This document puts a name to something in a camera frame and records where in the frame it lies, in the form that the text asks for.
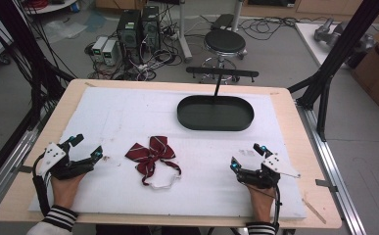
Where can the person's right hand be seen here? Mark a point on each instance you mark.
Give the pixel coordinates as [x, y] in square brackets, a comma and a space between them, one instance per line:
[260, 202]

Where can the black round stool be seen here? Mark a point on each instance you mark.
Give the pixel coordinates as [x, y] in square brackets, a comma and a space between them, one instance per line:
[224, 44]

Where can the person's right striped sleeve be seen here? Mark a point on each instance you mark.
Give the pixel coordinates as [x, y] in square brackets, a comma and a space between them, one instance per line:
[260, 229]

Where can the brown cardboard box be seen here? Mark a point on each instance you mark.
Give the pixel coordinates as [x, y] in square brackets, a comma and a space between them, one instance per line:
[378, 70]

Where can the aluminium rail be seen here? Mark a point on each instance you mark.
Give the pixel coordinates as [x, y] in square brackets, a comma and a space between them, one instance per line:
[6, 171]
[332, 166]

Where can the white stand leg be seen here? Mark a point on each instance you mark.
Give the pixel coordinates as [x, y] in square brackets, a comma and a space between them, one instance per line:
[184, 32]

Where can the black computer tower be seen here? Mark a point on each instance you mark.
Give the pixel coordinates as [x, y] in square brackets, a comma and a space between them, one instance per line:
[130, 31]
[151, 27]

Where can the dark red striped bow tie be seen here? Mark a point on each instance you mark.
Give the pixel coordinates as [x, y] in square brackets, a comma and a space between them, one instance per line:
[152, 156]

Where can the wooden table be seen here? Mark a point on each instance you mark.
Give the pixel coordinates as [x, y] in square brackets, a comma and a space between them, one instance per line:
[307, 137]

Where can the black metal frame post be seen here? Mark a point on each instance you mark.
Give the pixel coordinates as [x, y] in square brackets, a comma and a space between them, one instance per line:
[27, 58]
[337, 55]

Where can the black oval tray stand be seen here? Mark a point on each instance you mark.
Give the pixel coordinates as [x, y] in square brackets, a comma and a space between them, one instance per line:
[215, 109]

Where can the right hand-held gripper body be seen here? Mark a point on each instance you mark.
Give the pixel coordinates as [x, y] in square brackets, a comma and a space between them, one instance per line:
[266, 171]

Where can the computer tower units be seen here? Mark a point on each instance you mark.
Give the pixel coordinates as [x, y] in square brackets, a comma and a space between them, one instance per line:
[151, 63]

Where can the person's left hand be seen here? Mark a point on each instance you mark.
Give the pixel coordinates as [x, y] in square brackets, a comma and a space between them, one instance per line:
[65, 191]

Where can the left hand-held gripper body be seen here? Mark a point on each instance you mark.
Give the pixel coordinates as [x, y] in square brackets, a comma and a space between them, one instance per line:
[57, 160]

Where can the white power supply unit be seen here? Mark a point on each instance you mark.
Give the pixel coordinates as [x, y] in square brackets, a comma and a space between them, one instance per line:
[99, 48]
[109, 52]

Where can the white foam mat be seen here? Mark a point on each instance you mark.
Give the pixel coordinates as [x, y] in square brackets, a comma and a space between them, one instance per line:
[164, 137]

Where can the person's striped sleeve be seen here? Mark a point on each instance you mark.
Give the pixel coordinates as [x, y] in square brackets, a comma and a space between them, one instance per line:
[56, 220]
[260, 229]

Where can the person's left striped sleeve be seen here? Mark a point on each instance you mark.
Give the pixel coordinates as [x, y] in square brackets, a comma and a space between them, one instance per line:
[56, 220]

